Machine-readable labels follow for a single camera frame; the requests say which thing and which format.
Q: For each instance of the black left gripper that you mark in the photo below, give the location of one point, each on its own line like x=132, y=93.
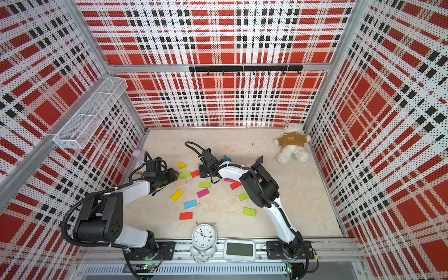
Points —
x=173, y=177

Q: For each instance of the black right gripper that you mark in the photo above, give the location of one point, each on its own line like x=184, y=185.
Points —
x=202, y=174

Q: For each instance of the light green block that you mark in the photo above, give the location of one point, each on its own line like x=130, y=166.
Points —
x=184, y=175
x=205, y=185
x=243, y=197
x=249, y=212

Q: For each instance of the yellow triangle block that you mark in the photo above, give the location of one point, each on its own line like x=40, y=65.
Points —
x=182, y=165

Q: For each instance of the red block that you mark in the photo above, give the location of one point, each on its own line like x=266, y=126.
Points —
x=195, y=174
x=235, y=185
x=186, y=216

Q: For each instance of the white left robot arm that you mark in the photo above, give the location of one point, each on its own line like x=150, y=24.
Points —
x=97, y=220

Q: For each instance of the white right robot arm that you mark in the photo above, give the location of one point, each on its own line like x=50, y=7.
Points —
x=262, y=189

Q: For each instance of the natural wood rectangular block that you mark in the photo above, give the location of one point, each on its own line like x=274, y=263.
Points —
x=181, y=182

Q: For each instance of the yellow rectangular block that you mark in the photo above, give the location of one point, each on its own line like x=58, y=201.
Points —
x=177, y=195

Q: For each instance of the magenta rectangular block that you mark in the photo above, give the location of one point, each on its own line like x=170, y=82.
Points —
x=203, y=193

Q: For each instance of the blue rectangular block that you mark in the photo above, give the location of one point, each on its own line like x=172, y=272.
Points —
x=190, y=204

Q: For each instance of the purple sand hourglass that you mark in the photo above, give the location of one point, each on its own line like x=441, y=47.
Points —
x=139, y=156

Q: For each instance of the red block front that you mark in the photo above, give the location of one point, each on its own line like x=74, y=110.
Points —
x=186, y=216

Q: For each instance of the purple triangle block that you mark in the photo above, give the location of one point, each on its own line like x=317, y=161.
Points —
x=260, y=160

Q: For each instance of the white twin-bell alarm clock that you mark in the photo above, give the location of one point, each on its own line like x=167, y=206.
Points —
x=204, y=242

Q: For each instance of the white digital clock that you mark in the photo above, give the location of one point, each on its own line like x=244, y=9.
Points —
x=239, y=250

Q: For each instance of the white teddy bear brown shirt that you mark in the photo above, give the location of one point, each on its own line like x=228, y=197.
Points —
x=292, y=141

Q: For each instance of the white wire mesh basket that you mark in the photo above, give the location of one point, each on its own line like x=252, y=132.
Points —
x=80, y=128

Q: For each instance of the black wall hook rail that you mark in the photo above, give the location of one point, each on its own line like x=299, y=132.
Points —
x=246, y=68

